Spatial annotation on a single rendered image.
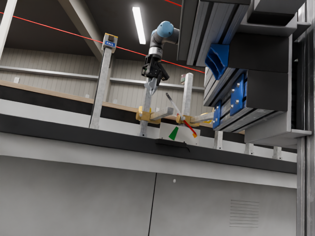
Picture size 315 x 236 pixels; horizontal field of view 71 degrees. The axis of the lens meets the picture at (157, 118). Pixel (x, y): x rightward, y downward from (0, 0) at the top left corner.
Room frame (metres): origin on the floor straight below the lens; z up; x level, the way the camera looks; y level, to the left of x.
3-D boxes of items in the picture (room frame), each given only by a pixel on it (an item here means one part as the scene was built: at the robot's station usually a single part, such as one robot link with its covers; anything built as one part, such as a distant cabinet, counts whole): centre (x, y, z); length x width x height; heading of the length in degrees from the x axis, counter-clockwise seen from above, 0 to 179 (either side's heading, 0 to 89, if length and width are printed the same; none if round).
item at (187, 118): (1.32, -0.18, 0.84); 0.13 x 0.06 x 0.05; 110
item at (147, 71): (1.13, 0.06, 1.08); 0.09 x 0.08 x 0.12; 130
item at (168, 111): (1.20, 0.02, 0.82); 0.43 x 0.03 x 0.04; 20
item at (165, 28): (1.05, 0.01, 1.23); 0.11 x 0.11 x 0.08; 17
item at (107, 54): (1.14, 0.32, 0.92); 0.05 x 0.04 x 0.45; 110
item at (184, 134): (1.28, -0.14, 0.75); 0.26 x 0.01 x 0.10; 110
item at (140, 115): (1.23, 0.05, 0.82); 0.13 x 0.06 x 0.05; 110
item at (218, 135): (1.39, -0.40, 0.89); 0.03 x 0.03 x 0.48; 20
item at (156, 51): (1.14, 0.05, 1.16); 0.08 x 0.08 x 0.05
